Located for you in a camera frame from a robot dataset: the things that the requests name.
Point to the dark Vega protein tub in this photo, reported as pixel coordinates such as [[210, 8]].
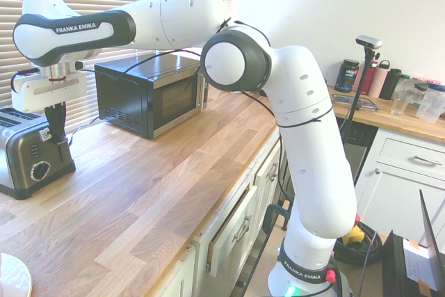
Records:
[[347, 76]]

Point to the yellow emergency stop button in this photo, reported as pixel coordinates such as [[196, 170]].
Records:
[[354, 234]]

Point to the black camera stand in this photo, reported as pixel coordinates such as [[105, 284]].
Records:
[[361, 81]]

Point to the grey camera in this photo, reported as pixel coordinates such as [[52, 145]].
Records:
[[369, 41]]

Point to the red water bottle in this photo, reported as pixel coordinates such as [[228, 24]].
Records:
[[371, 79]]

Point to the black microwave oven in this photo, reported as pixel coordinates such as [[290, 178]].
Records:
[[139, 102]]

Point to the clear drinking glass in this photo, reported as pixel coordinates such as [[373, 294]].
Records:
[[399, 105]]

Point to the white plate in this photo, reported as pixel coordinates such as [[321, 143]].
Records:
[[12, 276]]

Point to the black toaster lever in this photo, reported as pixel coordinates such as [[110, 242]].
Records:
[[64, 143]]

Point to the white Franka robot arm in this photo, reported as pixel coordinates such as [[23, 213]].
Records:
[[313, 172]]

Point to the white tape tag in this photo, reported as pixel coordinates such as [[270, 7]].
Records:
[[44, 135]]

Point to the black box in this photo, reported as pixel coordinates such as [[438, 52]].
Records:
[[391, 269]]

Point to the dark laptop screen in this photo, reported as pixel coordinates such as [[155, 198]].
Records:
[[432, 241]]

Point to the stainless steel two-slot toaster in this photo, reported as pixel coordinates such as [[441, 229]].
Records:
[[24, 161]]

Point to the white cabinet drawer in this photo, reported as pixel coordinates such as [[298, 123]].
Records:
[[413, 152]]

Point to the open white cabinet door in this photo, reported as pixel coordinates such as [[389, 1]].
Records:
[[233, 227]]

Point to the black water bottle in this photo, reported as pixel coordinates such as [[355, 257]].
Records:
[[390, 85]]

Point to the black dishwasher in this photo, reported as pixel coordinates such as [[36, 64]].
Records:
[[358, 151]]

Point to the pink water bottle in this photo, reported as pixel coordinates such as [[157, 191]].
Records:
[[379, 81]]

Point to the green clamp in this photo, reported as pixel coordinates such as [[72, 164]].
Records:
[[273, 217]]

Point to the clear plastic pitcher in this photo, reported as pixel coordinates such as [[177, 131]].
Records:
[[431, 105]]

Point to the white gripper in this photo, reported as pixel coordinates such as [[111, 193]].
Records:
[[31, 94]]

